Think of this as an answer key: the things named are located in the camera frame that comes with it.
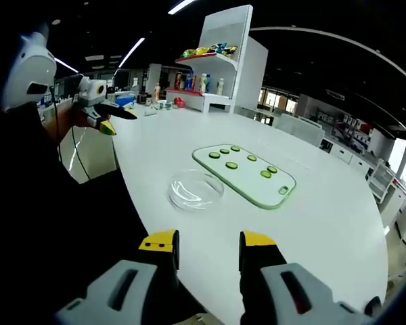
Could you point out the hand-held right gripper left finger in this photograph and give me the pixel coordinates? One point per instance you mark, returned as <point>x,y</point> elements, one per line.
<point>128,287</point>

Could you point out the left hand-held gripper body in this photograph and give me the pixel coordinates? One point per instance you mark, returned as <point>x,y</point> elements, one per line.
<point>93,91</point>

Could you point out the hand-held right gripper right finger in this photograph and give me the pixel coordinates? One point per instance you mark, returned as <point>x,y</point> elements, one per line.
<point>277,291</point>

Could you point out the clear glass petri dish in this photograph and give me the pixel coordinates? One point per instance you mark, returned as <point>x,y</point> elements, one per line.
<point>193,204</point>

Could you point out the clear glass bowl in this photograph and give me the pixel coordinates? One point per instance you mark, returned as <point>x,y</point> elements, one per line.
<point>194,184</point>

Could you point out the group of green cucumber slices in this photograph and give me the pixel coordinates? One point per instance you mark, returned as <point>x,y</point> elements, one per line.
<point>230,165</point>

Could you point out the blue storage box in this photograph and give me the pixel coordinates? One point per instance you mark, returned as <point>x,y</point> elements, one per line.
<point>125,100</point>

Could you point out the long ceiling light strip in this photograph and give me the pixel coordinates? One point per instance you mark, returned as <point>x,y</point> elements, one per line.
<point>66,65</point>
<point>181,6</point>
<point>132,51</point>

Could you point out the orange white slim bottle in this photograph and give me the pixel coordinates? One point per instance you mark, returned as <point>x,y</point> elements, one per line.
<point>156,92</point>

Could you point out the small white green cup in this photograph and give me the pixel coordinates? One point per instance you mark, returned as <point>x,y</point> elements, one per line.
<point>165,104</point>

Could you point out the red round object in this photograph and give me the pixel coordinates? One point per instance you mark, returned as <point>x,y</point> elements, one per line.
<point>179,102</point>

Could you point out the orange drink bottle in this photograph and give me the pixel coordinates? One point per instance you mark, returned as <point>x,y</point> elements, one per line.
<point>178,81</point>

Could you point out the blue drink bottle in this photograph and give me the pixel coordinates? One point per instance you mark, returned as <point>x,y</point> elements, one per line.
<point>188,80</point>

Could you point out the white yellow drink bottle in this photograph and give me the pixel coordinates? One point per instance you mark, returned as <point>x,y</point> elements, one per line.
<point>203,83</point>

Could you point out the person's dark clothing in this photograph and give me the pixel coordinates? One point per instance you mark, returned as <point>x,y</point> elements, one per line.
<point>37,210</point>

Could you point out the pile of colourful snack packets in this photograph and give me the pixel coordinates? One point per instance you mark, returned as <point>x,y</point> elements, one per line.
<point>209,50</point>

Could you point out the white green-edged cutting board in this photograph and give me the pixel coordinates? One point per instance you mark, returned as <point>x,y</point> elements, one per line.
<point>247,179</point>

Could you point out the white display shelf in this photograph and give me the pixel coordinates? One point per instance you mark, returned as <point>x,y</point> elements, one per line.
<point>247,67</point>

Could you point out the white low cabinet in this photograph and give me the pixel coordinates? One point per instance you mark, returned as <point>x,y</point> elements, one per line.
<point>352,159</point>

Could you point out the background goods rack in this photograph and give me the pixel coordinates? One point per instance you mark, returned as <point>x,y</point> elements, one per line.
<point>353,130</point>

